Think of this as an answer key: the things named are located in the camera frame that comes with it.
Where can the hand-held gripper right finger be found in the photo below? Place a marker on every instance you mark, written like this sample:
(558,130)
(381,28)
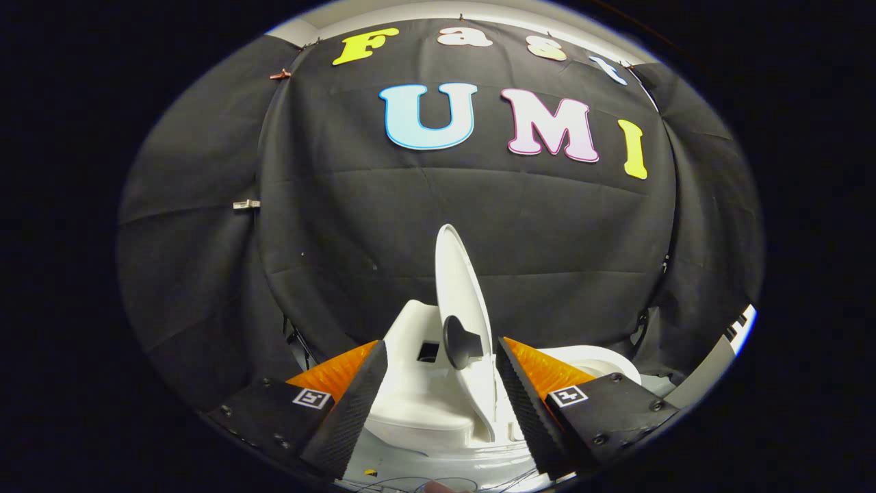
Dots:
(537,424)

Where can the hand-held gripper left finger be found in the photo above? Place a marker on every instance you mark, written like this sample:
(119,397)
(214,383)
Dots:
(352,418)

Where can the white ceramic toilet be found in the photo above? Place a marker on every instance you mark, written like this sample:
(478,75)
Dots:
(410,404)

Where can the white toilet seat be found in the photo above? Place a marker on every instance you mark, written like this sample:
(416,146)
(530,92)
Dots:
(609,363)

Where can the black backdrop cloth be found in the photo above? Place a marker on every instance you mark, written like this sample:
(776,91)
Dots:
(479,226)

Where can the silver metal clip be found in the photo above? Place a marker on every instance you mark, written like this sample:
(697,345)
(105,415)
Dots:
(246,204)

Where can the red clip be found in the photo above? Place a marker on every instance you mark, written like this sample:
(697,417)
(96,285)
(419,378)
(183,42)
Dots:
(280,74)

